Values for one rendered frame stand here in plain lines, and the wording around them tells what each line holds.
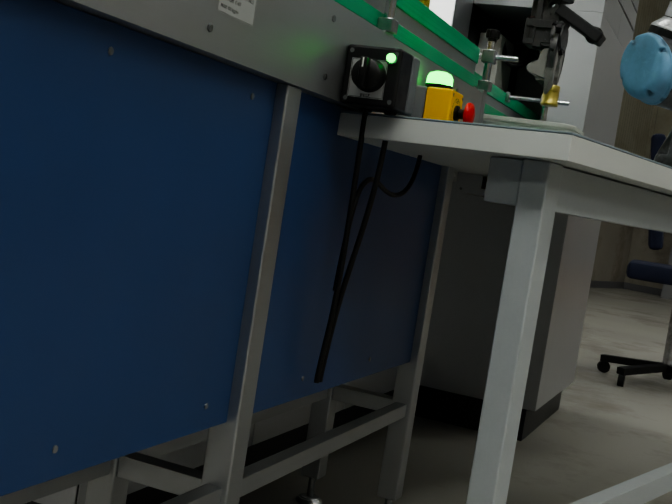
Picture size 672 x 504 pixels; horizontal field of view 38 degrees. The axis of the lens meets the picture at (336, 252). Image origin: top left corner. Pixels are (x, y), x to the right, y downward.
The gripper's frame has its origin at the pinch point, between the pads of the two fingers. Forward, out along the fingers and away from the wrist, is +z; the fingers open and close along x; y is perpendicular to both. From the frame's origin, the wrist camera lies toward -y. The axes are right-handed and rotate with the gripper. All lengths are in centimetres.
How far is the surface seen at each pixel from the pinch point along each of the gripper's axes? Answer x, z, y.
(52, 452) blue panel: 138, 56, 10
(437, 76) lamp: 58, 7, 6
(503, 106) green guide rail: -50, -1, 23
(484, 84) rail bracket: 14.4, 2.4, 10.6
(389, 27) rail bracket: 74, 3, 9
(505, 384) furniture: 86, 49, -19
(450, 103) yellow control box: 59, 12, 3
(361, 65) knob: 91, 11, 5
